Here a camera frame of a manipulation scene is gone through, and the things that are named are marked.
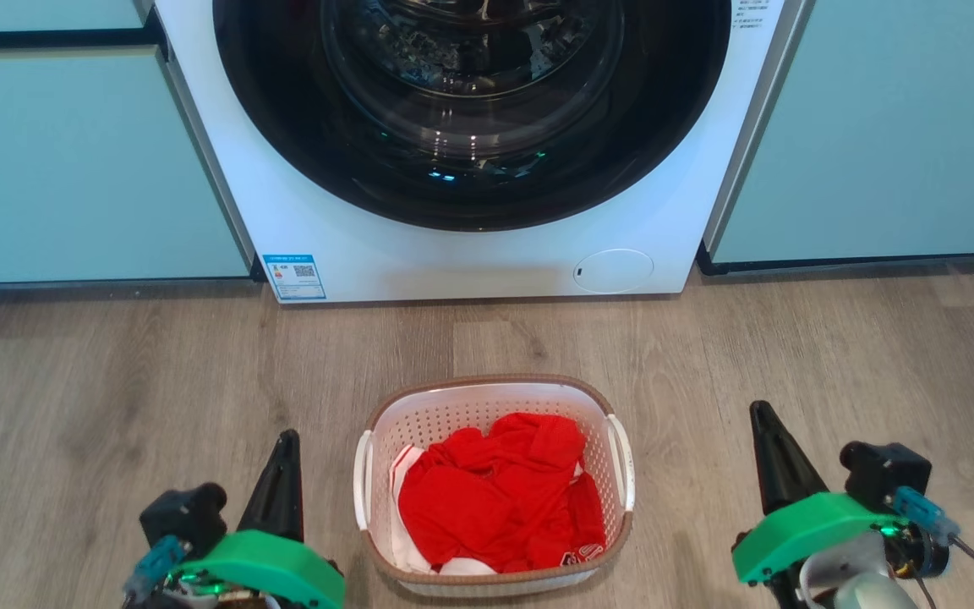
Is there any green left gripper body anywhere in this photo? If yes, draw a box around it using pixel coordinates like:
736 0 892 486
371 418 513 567
167 529 346 609

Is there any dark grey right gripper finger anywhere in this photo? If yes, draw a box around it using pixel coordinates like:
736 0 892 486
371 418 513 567
749 400 830 515

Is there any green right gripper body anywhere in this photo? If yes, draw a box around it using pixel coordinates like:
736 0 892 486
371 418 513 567
730 492 906 586

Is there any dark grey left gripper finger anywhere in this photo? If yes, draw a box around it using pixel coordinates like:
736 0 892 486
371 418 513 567
236 429 305 542

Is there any white laundry basket brown rim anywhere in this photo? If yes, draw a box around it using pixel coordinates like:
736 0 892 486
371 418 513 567
353 374 637 598

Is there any white garment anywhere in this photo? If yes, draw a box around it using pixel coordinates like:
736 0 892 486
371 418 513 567
389 446 496 578

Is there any red garment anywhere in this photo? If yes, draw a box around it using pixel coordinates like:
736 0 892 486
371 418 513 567
398 412 606 573

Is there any blue energy label sticker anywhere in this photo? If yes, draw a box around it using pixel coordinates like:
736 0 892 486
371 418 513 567
262 254 327 302

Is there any round white filter cover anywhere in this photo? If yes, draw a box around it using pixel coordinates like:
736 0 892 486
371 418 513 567
572 249 655 295

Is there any white front-load washing machine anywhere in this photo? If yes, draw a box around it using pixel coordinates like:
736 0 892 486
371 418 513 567
153 0 813 304

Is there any large pale green cabinet front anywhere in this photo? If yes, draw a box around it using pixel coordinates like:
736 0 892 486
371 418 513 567
705 0 974 266
0 47 253 286

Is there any black round washer door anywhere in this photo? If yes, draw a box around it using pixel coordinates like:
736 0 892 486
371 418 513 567
212 0 733 233

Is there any narrow pale green drawer front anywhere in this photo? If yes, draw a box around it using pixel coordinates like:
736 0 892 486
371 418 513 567
0 0 154 33

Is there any blue right camera connector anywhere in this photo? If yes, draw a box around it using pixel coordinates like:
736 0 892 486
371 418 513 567
891 486 960 544

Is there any blue camera connector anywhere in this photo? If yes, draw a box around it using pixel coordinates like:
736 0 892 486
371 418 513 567
123 535 188 597
891 486 960 544

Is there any blue left camera connector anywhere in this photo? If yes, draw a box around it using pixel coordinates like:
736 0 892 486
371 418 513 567
123 535 188 597

